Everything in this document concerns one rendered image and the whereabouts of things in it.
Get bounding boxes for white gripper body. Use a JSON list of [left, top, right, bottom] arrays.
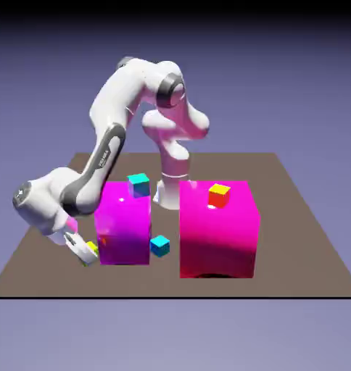
[[64, 232, 100, 267]]

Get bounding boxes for small yellow cube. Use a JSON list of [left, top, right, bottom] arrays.
[[81, 241, 100, 267]]

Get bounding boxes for small cyan cube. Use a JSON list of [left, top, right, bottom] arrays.
[[149, 235, 170, 258]]

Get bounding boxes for small teal cube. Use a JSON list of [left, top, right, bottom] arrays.
[[126, 172, 151, 199]]

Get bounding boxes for small red cube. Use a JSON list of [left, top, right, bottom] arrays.
[[207, 183, 231, 209]]

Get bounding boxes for large magenta box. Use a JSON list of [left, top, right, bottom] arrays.
[[94, 181, 152, 266]]

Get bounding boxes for large pink box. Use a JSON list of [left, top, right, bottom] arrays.
[[178, 180, 261, 280]]

